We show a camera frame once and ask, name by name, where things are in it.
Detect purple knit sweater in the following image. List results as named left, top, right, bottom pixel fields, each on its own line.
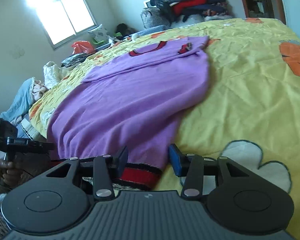
left=47, top=36, right=209, bottom=190

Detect pile of folded clothes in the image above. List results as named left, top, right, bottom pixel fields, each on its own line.
left=150, top=0, right=232, bottom=24

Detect left hand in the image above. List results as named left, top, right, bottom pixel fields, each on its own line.
left=0, top=159, right=23, bottom=188

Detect light blue blanket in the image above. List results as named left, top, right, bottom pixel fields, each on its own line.
left=0, top=77, right=48, bottom=141

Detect yellow carrot print bedspread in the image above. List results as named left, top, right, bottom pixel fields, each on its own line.
left=29, top=18, right=300, bottom=239

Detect orange plastic bag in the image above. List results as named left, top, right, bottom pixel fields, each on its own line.
left=71, top=41, right=95, bottom=55

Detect green plastic chair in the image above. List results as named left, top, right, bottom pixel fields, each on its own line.
left=93, top=32, right=123, bottom=47

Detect floral white pillow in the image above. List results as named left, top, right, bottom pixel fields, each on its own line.
left=88, top=24, right=112, bottom=41

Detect checkered storage bag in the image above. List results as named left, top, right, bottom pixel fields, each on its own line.
left=140, top=7, right=171, bottom=29

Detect window with white frame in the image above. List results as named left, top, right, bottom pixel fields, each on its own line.
left=26, top=0, right=97, bottom=49

